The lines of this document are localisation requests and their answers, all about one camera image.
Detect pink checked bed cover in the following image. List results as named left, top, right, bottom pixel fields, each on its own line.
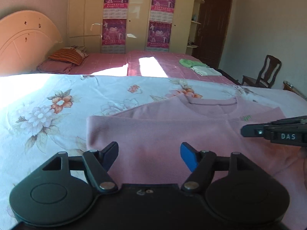
left=68, top=50, right=236, bottom=85

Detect dark wooden chair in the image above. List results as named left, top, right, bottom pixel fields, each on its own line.
left=241, top=55, right=282, bottom=89

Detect lower left pink poster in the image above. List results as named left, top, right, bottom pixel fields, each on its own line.
left=101, top=19, right=126, bottom=54

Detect dark brown door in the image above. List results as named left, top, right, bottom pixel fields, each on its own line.
left=192, top=0, right=232, bottom=69

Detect orange striped pillow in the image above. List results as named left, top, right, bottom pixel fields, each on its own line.
left=48, top=47, right=88, bottom=65

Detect white folded cloth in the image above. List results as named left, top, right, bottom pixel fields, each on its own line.
left=191, top=66, right=222, bottom=76

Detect person right hand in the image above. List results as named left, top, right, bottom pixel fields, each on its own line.
left=298, top=147, right=307, bottom=176

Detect pink pillow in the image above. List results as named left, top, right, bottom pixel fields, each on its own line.
left=37, top=60, right=73, bottom=74

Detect white floral bed sheet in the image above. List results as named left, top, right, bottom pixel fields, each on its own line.
left=1, top=74, right=306, bottom=229

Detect upper right pink poster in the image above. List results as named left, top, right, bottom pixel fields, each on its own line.
left=149, top=0, right=175, bottom=24

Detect green folded cloth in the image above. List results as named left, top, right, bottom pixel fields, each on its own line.
left=179, top=59, right=208, bottom=69

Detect pink long-sleeve sweater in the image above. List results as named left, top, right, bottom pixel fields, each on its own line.
left=86, top=94, right=306, bottom=229

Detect peach curved headboard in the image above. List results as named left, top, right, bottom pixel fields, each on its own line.
left=0, top=10, right=64, bottom=76

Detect pink poster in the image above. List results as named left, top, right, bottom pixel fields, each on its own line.
left=149, top=0, right=175, bottom=24
left=146, top=21, right=172, bottom=52
left=103, top=0, right=129, bottom=19
left=101, top=19, right=126, bottom=54

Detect cream wardrobe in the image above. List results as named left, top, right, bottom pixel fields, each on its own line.
left=68, top=0, right=195, bottom=53

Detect lower right pink poster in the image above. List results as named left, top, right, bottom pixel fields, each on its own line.
left=146, top=21, right=172, bottom=52

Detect upper left pink poster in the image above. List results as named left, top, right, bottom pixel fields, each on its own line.
left=103, top=0, right=129, bottom=19

